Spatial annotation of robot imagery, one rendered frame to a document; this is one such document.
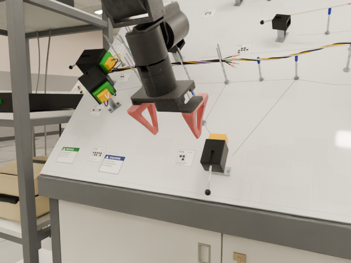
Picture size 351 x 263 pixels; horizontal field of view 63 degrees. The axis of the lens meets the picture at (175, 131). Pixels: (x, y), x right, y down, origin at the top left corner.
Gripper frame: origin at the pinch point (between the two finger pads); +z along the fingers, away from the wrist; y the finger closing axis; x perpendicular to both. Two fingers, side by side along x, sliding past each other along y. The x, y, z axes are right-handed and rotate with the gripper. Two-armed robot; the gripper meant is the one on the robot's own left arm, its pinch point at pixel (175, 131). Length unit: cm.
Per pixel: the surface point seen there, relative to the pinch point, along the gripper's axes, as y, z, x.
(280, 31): -8, 0, -54
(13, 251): 174, 118, 4
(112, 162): 30.4, 17.3, -5.4
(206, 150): -1.4, 9.8, -6.6
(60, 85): 725, 208, -449
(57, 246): 53, 42, 14
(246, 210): -10.0, 22.5, -2.7
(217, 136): -2.3, 9.1, -11.1
